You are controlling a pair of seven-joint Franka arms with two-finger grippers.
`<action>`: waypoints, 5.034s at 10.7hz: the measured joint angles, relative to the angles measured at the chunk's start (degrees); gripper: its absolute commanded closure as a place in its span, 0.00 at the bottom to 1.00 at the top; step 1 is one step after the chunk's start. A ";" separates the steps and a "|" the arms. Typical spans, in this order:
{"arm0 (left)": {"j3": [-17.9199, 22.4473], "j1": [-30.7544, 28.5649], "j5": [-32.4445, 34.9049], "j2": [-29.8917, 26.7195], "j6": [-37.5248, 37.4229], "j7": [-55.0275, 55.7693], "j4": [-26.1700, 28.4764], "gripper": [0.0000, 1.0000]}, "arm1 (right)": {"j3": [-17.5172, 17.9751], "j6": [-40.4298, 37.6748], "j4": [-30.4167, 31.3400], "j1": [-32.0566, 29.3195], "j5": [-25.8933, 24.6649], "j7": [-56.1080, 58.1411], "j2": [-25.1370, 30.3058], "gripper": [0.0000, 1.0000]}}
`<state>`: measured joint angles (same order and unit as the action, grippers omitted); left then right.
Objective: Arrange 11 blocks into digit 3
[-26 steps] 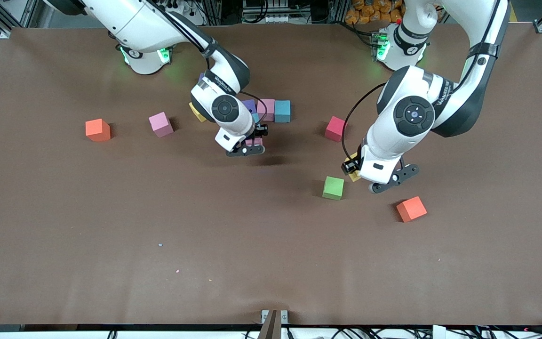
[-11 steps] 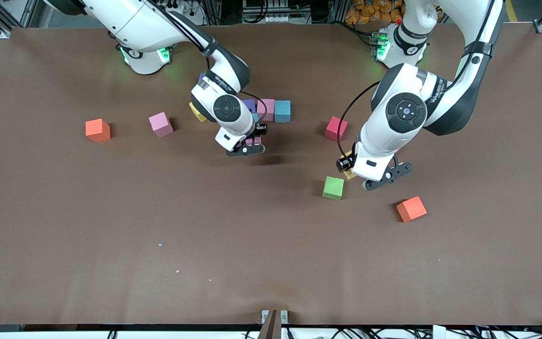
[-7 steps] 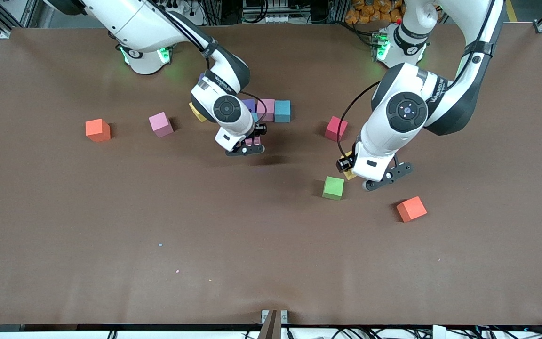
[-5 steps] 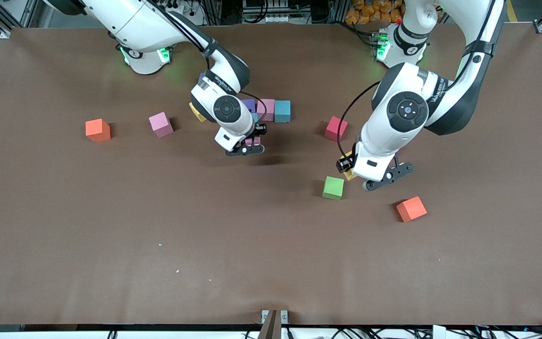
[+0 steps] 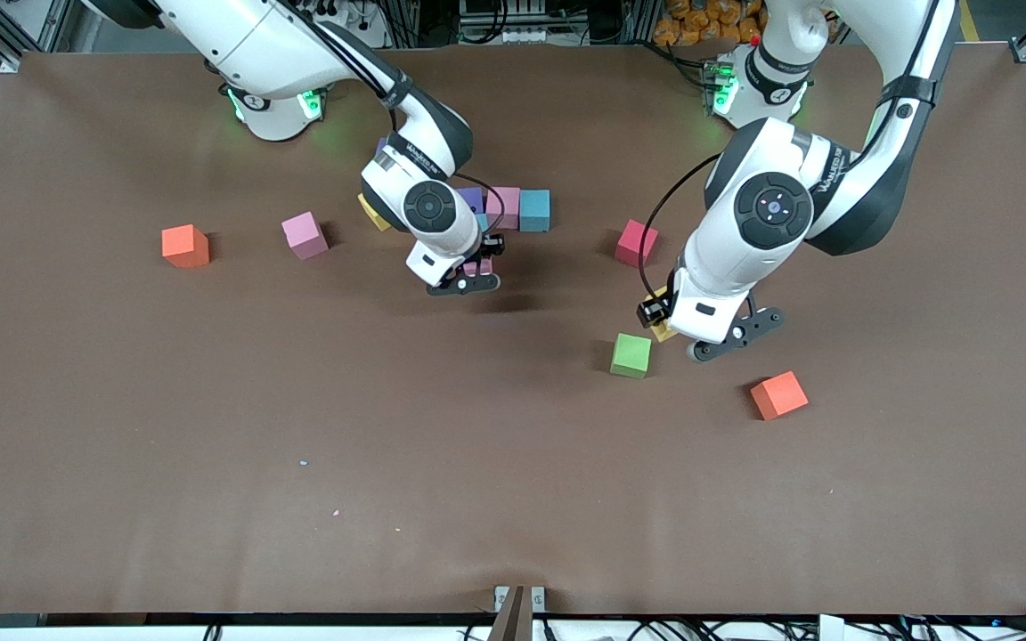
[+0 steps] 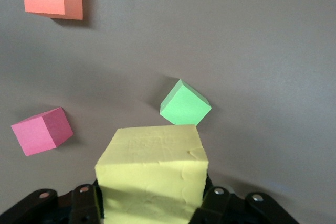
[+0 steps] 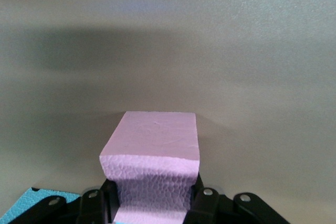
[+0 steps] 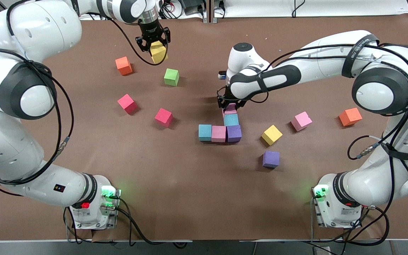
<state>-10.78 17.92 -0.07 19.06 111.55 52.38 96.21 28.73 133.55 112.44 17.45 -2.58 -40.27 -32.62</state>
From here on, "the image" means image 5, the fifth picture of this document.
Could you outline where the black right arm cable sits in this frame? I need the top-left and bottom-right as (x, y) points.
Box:
(455, 172), (506, 238)

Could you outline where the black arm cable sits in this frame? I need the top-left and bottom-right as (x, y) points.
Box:
(455, 172), (506, 238)
(641, 153), (725, 304)

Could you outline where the orange mesh bag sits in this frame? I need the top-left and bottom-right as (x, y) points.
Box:
(653, 0), (765, 48)

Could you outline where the green foam block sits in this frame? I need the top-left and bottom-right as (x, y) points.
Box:
(610, 333), (653, 380)

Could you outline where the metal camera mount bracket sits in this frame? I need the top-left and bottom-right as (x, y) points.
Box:
(493, 585), (547, 641)

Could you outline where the red foam block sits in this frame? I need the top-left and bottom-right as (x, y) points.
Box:
(614, 219), (660, 270)

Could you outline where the white power strip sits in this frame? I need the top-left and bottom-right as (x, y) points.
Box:
(299, 0), (389, 50)

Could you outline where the yellow foam block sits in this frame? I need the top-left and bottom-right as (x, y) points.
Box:
(357, 193), (392, 233)
(644, 285), (680, 345)

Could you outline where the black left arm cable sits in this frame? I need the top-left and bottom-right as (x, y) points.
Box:
(641, 153), (725, 304)

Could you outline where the orange foam block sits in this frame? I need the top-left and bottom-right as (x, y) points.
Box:
(750, 370), (810, 422)
(161, 223), (211, 270)

